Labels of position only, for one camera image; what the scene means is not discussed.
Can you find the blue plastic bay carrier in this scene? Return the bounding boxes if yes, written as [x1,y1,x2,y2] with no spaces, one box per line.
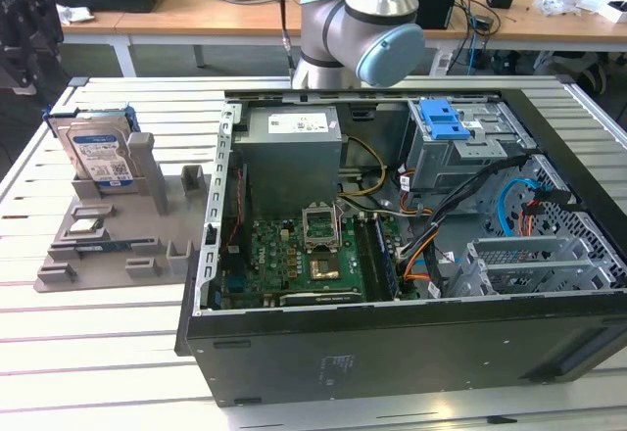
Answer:
[419,99,472,141]

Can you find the blue flat data wire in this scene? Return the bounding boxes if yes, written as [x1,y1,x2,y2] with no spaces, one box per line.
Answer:
[498,177,540,244]

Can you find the wooden desk white frame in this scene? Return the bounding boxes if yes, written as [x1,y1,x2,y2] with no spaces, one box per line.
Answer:
[420,0,627,55]
[48,0,305,77]

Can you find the black open PC case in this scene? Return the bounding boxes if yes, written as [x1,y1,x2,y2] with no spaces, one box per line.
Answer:
[174,75,627,408]

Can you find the grey metal drive cage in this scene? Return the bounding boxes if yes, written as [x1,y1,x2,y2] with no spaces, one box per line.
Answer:
[405,99,540,198]

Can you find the crumpled white paper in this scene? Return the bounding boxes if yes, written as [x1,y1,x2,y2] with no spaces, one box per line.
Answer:
[56,4,97,25]

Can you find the grey power supply unit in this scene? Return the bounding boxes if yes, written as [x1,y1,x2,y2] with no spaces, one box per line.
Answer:
[233,105,344,217]

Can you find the silver CPU chip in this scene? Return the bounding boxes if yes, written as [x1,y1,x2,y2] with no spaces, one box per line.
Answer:
[68,218,102,234]

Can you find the grey slotted disk bay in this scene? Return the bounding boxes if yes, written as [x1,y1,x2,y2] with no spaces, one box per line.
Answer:
[446,234,619,300]

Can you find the small white box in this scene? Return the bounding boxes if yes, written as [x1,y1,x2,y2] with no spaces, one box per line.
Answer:
[604,0,627,24]

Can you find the CPU socket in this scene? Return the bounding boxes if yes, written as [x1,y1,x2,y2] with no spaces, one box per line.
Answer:
[308,256,344,281]

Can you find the grey plastic parts rack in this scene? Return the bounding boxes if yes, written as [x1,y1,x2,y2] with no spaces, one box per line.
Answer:
[32,130,216,295]

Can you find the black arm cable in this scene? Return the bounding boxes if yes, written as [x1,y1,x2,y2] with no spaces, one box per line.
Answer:
[276,0,298,72]

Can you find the dark blue RAM stick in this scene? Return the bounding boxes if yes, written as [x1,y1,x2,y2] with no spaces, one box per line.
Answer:
[75,239,154,255]

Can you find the black computer tower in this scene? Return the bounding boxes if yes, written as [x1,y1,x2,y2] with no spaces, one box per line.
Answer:
[415,0,462,30]

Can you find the black graphics card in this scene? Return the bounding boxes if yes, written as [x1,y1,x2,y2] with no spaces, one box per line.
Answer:
[278,288,367,307]

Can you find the black RAM slot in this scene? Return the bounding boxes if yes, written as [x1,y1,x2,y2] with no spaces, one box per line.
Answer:
[355,215,383,303]

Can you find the thin red wire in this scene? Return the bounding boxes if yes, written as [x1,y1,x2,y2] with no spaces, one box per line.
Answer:
[227,166,247,254]

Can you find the red orange yellow power wire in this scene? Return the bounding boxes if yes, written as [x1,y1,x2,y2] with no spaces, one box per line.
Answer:
[519,185,579,236]

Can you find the metal socket cover frame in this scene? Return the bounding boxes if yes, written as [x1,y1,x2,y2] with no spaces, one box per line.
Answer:
[301,203,343,252]

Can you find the green motherboard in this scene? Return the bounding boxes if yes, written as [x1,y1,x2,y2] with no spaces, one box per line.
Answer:
[218,200,422,308]

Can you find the black cable bundle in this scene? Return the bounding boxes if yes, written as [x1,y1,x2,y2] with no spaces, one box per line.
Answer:
[406,154,533,261]

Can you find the orange wire bundle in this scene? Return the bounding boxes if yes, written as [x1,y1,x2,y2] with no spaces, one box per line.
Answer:
[402,234,442,283]

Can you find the yellow and black wires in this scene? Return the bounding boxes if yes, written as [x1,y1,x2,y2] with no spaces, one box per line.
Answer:
[340,135,389,198]

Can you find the hard disk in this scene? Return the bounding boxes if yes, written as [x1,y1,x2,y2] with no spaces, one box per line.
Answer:
[42,102,139,188]

